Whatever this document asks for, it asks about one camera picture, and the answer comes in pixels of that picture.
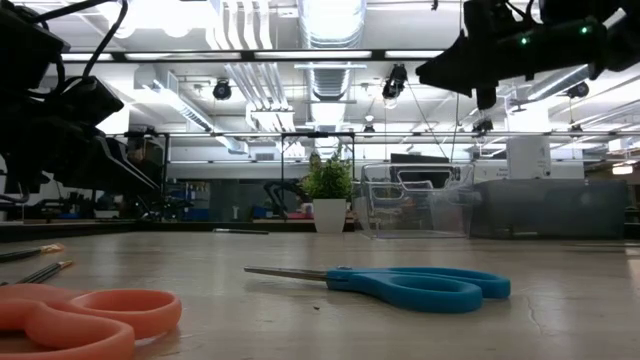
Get orange handled scissors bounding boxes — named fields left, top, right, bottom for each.
left=0, top=282, right=184, bottom=360

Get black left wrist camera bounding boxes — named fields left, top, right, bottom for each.
left=54, top=76, right=125, bottom=127

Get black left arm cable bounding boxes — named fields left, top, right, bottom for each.
left=29, top=0, right=130, bottom=81

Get grey translucent plastic bin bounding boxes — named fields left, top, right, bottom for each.
left=469, top=178, right=627, bottom=242

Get blue handled scissors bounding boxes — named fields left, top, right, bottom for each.
left=243, top=264, right=512, bottom=315

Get white box cabinet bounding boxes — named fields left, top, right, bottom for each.
left=506, top=136, right=553, bottom=182

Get clear plastic bin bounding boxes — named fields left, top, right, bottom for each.
left=351, top=162, right=479, bottom=240

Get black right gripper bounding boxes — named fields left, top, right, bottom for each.
left=415, top=22, right=536, bottom=112

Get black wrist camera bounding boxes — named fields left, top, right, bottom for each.
left=462, top=0, right=519, bottom=39
left=54, top=76, right=125, bottom=127

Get black ceiling spotlight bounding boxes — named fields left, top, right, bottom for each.
left=566, top=82, right=592, bottom=100
left=381, top=63, right=410, bottom=101
left=212, top=78, right=234, bottom=101
left=471, top=117, right=496, bottom=137

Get small potted green plant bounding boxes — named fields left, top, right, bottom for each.
left=301, top=149, right=354, bottom=235

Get black aluminium rig frame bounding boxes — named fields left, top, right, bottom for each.
left=0, top=218, right=361, bottom=241

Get silver ventilation duct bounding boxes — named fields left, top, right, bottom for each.
left=298, top=0, right=370, bottom=50

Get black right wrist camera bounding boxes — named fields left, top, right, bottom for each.
left=462, top=0, right=519, bottom=39

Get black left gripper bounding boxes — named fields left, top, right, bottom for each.
left=0, top=117, right=161, bottom=194

